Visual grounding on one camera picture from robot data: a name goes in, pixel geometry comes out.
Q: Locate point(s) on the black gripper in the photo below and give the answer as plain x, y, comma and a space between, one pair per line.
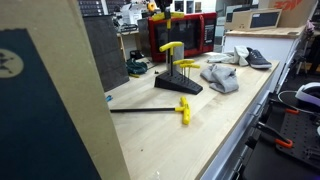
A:
164, 4

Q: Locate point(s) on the black wedge hex key rack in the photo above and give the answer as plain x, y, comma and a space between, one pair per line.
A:
176, 85

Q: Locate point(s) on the red black microwave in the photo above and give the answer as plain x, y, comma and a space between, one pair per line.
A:
195, 33

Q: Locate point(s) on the metal cup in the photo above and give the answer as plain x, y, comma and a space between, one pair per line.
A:
180, 57

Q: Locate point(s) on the wooden shelf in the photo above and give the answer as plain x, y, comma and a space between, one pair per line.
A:
122, 45

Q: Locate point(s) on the dark gray foam panel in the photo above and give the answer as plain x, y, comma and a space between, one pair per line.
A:
105, 53

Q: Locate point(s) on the white cloth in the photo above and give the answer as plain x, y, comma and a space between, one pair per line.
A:
230, 56

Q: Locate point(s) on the black gridded organizer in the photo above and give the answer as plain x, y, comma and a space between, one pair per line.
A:
90, 7

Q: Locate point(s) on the gray cloth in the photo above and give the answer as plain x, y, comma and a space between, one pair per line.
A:
221, 80

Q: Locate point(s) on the flat cardboard box black label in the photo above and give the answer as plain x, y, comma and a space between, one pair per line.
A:
253, 19

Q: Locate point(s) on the white wooden-top counter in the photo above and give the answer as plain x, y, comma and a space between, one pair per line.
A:
253, 40

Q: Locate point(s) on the dark gray sneaker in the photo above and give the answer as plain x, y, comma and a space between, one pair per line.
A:
258, 60

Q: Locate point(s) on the small blue item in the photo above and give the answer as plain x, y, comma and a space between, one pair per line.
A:
109, 98

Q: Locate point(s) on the cardboard box red print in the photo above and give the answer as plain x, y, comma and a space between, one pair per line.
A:
293, 10

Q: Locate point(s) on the large cardboard box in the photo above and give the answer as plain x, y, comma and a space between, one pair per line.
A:
66, 100

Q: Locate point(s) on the black orange bar clamp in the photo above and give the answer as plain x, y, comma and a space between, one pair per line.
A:
280, 140
290, 111

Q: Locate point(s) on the black pegboard plate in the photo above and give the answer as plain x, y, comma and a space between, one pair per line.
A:
300, 133

